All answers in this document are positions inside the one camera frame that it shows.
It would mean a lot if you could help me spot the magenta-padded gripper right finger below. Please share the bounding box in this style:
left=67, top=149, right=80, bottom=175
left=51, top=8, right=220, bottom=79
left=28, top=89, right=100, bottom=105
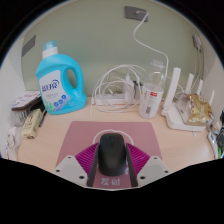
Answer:
left=125, top=142, right=172, bottom=188

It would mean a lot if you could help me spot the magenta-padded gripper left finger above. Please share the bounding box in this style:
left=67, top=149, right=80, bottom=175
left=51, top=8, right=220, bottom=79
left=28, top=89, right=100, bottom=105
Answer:
left=52, top=142, right=100, bottom=188

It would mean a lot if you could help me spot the black computer mouse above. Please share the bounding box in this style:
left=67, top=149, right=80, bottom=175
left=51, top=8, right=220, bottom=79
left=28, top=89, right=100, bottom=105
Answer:
left=97, top=132, right=128, bottom=177

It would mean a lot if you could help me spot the pink mouse pad with drawing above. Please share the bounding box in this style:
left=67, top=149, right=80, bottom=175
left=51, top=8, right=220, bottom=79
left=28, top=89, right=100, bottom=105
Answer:
left=55, top=120, right=163, bottom=190

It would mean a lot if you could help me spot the black pen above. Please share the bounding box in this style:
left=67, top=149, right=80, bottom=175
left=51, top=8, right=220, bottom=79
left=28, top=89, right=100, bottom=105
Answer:
left=38, top=109, right=48, bottom=128

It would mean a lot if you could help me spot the cream cardboard box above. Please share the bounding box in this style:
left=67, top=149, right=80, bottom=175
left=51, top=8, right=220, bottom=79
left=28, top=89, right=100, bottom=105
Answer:
left=20, top=108, right=43, bottom=140

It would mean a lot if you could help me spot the white router with antennas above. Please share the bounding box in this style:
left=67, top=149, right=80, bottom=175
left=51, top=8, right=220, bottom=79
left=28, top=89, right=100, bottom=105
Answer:
left=161, top=66, right=216, bottom=133

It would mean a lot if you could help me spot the white flat remote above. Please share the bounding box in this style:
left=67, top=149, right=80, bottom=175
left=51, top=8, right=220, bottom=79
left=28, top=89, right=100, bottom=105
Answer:
left=207, top=131, right=219, bottom=158

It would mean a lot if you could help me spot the crumpled clear plastic bag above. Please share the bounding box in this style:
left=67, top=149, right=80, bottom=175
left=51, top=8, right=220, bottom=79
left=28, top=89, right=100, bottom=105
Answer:
left=4, top=111, right=26, bottom=158

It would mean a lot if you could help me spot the clear bottle with red label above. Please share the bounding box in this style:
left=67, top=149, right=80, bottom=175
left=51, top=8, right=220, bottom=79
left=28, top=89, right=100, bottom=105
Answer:
left=138, top=59, right=166, bottom=120

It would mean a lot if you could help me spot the black and green device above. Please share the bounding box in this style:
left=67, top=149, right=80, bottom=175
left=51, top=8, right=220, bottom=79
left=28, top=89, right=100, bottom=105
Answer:
left=216, top=111, right=224, bottom=159

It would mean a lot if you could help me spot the gold foil snack bag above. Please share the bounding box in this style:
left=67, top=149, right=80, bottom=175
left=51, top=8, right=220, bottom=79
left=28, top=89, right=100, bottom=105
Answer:
left=184, top=93, right=214, bottom=126

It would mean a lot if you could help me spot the stack of flat booklets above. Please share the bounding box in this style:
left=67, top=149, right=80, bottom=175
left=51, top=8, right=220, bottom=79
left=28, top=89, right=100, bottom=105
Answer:
left=10, top=90, right=43, bottom=112

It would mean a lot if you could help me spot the white power strip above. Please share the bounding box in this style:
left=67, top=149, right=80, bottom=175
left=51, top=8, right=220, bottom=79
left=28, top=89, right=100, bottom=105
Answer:
left=94, top=94, right=141, bottom=107

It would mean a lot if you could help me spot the white charger block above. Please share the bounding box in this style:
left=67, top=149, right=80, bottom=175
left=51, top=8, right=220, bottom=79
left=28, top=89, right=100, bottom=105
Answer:
left=123, top=73, right=135, bottom=104

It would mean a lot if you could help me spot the blue detergent bottle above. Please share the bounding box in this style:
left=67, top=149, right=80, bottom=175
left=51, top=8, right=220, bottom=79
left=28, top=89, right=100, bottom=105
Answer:
left=35, top=40, right=88, bottom=116

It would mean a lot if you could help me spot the coiled white cable bundle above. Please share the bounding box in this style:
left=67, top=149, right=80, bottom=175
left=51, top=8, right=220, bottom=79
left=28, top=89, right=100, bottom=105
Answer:
left=89, top=64, right=150, bottom=114

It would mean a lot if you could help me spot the long white cable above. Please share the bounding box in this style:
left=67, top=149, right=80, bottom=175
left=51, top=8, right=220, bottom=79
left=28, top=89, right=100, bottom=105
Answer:
left=132, top=12, right=170, bottom=82

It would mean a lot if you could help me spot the grey wall panel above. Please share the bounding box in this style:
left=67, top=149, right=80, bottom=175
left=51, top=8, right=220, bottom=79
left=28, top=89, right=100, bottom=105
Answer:
left=21, top=34, right=37, bottom=58

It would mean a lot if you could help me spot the wall socket with plugs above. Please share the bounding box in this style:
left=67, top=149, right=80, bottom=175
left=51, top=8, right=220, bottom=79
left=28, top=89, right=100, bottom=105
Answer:
left=191, top=33, right=203, bottom=53

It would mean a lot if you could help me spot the grey wall socket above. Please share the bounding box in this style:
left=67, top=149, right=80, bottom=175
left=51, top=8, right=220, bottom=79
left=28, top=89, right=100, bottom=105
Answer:
left=124, top=5, right=149, bottom=23

